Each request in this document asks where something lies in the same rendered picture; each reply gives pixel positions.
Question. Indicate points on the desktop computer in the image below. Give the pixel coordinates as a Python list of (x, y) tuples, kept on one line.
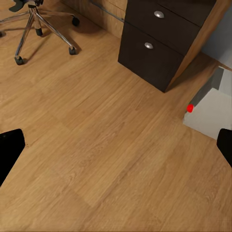
[(211, 108)]

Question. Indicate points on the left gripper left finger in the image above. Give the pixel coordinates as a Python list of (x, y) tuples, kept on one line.
[(12, 144)]

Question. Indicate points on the cabinet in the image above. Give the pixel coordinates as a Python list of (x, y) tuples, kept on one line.
[(161, 37), (108, 14)]

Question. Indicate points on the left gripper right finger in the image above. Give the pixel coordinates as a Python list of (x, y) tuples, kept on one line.
[(224, 143)]

